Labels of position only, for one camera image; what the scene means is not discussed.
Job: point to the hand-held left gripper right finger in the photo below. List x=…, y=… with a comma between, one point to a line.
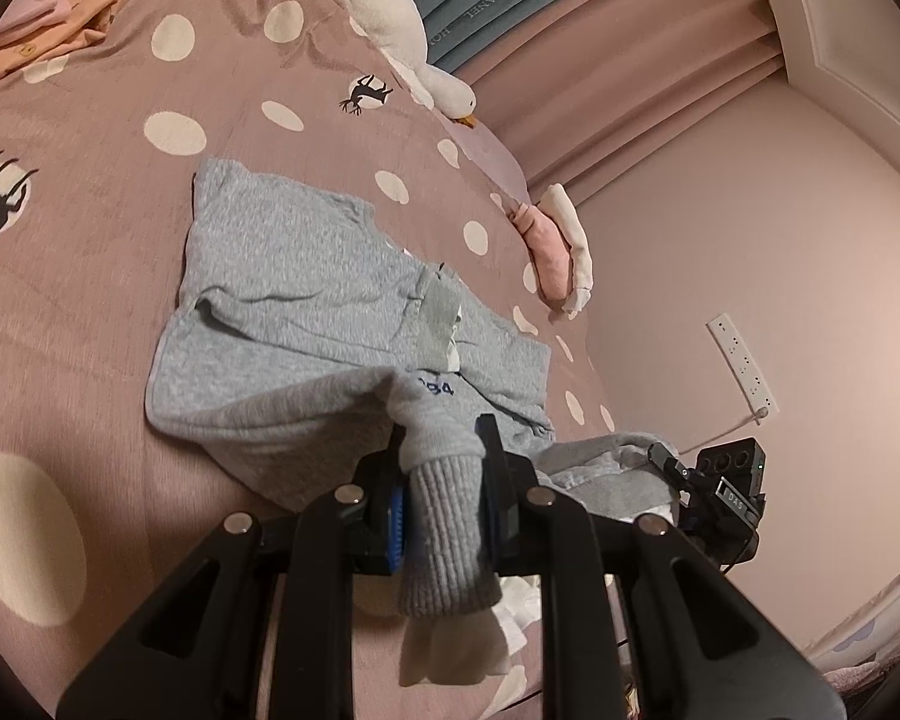
x=495, y=480

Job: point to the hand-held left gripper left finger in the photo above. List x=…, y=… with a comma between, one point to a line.
x=396, y=532

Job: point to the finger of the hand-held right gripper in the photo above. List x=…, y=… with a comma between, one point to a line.
x=669, y=469

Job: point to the grey printed sweatshirt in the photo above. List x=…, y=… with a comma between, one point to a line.
x=285, y=300

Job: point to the pale patterned cloth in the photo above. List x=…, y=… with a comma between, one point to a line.
x=877, y=626

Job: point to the salmon pink folded garment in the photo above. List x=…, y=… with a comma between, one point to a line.
x=547, y=247

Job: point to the white folded garment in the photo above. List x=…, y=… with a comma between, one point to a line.
x=577, y=240

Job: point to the pink curtain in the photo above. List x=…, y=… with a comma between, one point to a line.
x=607, y=105

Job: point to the pink polka dot bedspread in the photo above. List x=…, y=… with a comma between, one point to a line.
x=120, y=240

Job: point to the orange folded garment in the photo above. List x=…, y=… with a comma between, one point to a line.
x=82, y=4

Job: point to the white wall socket strip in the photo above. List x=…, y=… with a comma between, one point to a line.
x=742, y=364

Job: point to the white door frame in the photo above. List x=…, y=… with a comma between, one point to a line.
x=832, y=15

